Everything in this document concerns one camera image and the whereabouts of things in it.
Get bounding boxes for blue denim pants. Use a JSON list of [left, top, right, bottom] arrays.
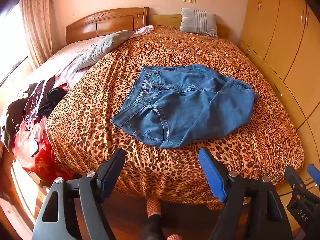
[[110, 64, 259, 149]]

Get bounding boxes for grey striped pillow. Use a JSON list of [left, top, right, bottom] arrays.
[[179, 7, 218, 38]]

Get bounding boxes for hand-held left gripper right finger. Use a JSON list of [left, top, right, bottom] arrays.
[[198, 147, 293, 240]]

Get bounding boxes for patterned pink curtain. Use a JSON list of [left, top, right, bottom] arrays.
[[19, 0, 59, 69]]

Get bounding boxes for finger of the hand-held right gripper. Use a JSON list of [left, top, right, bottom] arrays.
[[284, 166, 306, 196], [304, 164, 320, 188]]

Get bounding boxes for dark red garment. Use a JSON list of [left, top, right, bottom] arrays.
[[24, 76, 57, 121]]

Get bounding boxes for dark fluffy garment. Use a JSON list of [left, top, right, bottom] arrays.
[[0, 91, 28, 153]]

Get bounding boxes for person's leg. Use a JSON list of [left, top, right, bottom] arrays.
[[140, 214, 166, 240]]

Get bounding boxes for plain grey pillow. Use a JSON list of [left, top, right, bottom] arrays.
[[72, 30, 137, 71]]

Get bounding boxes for pink bedsheet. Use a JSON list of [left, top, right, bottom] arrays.
[[24, 25, 154, 98]]

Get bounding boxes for carved wooden headboard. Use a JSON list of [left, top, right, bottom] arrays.
[[65, 7, 150, 45]]

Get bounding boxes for plain light wooden headboard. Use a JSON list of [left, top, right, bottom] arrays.
[[149, 14, 229, 39]]

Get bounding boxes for leopard print blanket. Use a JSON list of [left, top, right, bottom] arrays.
[[46, 25, 305, 211]]

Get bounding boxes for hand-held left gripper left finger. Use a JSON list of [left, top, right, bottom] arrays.
[[32, 147, 127, 240]]

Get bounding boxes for window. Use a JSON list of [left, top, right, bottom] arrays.
[[0, 2, 33, 88]]

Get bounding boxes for black garment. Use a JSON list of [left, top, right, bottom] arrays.
[[37, 87, 68, 118]]

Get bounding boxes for light wooden wardrobe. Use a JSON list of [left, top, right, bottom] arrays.
[[237, 0, 320, 200]]

